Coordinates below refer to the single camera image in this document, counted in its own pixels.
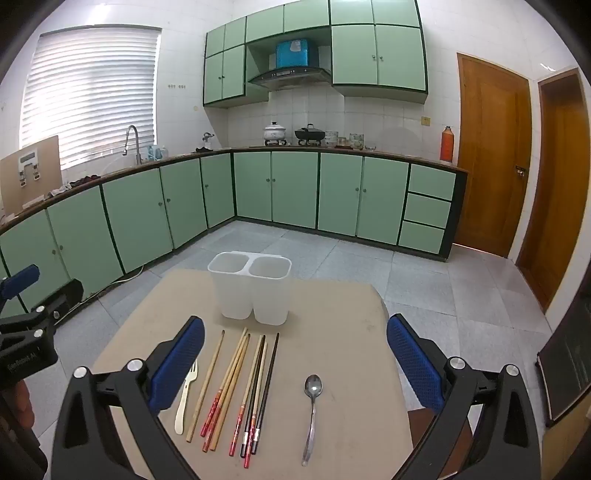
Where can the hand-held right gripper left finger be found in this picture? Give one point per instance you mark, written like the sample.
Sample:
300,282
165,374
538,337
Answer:
180,364

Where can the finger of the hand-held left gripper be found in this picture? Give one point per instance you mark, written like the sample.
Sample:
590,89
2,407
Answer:
23,278
64,295

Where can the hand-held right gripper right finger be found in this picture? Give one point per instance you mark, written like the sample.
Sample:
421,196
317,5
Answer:
413,364

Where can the white plastic fork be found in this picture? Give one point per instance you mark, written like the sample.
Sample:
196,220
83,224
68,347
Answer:
188,385

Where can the wooden chopstick red print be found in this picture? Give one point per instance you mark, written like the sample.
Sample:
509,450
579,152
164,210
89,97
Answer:
228,364
220,406

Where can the black chopstick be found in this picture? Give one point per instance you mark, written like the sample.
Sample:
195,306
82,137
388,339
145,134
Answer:
255,383
268,387

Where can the white two-compartment utensil holder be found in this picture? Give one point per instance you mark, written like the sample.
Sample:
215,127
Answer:
249,290

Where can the metal spoon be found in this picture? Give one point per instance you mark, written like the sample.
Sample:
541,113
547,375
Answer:
314,386

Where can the person's left hand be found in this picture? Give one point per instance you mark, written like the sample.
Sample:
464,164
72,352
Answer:
25,408

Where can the cardboard board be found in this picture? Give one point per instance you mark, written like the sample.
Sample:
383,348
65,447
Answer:
44,175

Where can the dark cloths on counter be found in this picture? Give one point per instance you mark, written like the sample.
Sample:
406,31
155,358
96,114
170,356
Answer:
76,182

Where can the dark framed panel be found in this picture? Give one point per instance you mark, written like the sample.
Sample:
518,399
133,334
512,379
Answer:
570,369

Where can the clear bottles by sink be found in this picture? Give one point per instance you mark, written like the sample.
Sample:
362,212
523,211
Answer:
157,152

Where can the metal kitchen faucet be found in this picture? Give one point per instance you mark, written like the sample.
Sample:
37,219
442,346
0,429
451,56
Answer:
131,134

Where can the white window blinds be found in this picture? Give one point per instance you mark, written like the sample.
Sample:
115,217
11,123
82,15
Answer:
92,92

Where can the green lower kitchen cabinets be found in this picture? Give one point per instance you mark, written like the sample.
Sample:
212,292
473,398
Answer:
295,194

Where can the metal kettle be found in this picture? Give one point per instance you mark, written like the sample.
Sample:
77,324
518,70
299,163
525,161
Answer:
207,141

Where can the orange thermos bottle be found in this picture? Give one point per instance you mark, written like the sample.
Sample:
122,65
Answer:
446,145

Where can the wooden door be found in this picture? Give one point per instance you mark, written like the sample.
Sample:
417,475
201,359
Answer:
561,184
491,152

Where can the patterned jar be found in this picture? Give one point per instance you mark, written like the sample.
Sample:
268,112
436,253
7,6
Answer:
357,141

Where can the white cooking pot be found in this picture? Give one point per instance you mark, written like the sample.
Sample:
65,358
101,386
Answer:
274,132

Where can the black wok with lid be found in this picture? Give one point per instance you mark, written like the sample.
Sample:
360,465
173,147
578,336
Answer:
309,134

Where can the black range hood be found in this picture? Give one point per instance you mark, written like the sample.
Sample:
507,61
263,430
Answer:
291,76

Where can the green upper wall cabinets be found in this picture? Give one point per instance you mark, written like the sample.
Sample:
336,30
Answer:
378,50

